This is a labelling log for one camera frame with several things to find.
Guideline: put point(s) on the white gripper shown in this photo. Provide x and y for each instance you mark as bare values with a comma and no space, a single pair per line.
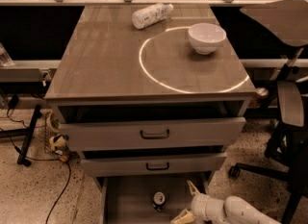
202,206

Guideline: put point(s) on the blue pepsi can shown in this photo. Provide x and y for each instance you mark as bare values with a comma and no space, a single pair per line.
159,200

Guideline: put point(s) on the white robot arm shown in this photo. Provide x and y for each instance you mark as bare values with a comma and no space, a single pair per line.
232,210

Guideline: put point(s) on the middle grey drawer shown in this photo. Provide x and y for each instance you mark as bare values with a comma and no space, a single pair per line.
153,165

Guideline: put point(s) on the grey drawer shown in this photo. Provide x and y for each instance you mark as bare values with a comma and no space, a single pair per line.
153,165
152,134

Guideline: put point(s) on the bottom open drawer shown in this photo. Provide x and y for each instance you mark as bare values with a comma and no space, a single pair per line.
128,199

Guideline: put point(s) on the top grey drawer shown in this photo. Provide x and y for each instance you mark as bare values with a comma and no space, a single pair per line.
152,134

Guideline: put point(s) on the grey drawer cabinet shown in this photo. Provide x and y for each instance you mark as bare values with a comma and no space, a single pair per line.
114,72

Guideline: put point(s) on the white ceramic bowl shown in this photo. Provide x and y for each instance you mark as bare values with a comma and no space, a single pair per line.
205,38

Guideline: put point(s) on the black stand leg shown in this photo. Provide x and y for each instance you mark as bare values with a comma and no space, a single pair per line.
28,137

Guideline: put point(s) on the white plastic bottle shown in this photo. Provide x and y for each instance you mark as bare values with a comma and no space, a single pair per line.
151,15

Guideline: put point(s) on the black power adapter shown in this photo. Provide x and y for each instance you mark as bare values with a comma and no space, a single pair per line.
13,102

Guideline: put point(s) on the black office chair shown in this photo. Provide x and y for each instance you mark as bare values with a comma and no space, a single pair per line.
288,20

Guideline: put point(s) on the clear plastic cup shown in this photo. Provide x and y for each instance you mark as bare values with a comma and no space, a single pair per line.
5,59

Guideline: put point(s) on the wire basket with items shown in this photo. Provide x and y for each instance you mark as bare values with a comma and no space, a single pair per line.
55,141

